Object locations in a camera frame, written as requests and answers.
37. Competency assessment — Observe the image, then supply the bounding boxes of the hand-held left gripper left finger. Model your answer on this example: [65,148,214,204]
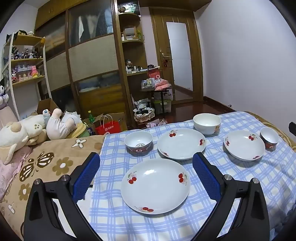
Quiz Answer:
[23,152,103,241]

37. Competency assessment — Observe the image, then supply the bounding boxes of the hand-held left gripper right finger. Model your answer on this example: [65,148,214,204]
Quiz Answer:
[192,152,271,241]

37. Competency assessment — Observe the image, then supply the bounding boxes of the small red patterned bowl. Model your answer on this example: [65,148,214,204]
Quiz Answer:
[260,127,279,151]

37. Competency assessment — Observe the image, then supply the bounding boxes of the white cherry print plate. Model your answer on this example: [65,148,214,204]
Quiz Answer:
[157,128,206,161]
[121,158,191,215]
[223,130,266,162]

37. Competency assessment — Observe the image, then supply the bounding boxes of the blue plaid cloth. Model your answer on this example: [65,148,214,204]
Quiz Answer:
[89,111,296,241]

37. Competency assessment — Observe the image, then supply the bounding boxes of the yellow green bag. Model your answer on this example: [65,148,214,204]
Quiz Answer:
[67,123,90,139]

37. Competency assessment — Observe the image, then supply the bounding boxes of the red paper bag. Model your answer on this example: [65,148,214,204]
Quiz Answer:
[94,115,121,135]

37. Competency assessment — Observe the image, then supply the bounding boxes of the white haired plush doll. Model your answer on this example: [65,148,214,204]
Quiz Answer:
[43,108,81,141]

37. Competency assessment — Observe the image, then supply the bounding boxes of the low box of pink packets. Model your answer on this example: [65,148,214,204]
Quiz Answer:
[146,118,168,129]

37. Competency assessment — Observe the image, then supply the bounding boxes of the pink fleece blanket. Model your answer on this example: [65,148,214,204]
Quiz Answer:
[0,146,33,200]

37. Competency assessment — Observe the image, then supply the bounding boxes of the clear plastic storage box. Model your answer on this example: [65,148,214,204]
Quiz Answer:
[151,89,174,114]

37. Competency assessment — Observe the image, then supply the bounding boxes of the open cardboard box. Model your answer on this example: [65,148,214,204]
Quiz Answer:
[37,98,60,114]

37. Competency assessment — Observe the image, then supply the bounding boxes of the lace trimmed basket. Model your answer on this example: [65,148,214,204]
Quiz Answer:
[134,98,155,123]

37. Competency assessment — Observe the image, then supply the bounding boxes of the cream plush dog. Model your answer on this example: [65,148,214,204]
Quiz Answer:
[0,115,48,165]

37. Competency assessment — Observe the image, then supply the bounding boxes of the small folding table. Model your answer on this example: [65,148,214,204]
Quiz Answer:
[140,88,173,114]

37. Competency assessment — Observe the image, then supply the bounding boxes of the stack of pink packets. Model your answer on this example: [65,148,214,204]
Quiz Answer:
[154,79,171,91]

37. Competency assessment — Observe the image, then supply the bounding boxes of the clear desk organiser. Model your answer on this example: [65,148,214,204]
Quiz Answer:
[141,78,156,90]

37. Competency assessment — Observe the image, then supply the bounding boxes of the white display shelf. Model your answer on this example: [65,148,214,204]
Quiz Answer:
[2,35,52,121]

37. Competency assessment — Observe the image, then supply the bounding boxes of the red box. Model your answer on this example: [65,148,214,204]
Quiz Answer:
[148,68,162,80]

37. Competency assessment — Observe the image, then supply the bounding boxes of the black white plush toy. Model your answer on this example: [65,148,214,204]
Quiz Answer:
[0,77,10,109]

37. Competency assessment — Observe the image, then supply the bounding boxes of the wooden wardrobe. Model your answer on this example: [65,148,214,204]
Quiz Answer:
[35,0,148,130]

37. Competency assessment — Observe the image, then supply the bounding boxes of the row of small figurines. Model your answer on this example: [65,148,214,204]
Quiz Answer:
[11,45,43,61]

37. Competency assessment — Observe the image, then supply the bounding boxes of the wooden door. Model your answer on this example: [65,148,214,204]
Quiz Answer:
[149,7,204,102]

